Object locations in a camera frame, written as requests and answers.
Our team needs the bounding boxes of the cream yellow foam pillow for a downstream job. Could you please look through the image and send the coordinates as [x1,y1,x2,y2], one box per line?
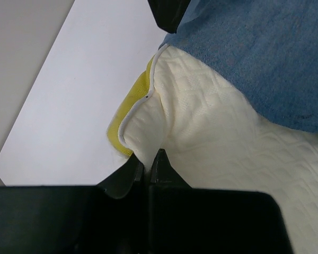
[107,45,318,253]

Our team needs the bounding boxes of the blue fabric pillowcase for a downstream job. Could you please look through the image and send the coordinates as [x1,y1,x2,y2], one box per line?
[164,1,318,133]

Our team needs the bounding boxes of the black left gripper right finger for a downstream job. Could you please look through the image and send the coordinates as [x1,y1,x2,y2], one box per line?
[147,149,195,253]

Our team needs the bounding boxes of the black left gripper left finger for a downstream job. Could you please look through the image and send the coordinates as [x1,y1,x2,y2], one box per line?
[96,153,145,254]

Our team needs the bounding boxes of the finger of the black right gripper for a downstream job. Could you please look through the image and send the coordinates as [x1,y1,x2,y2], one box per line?
[147,0,191,34]

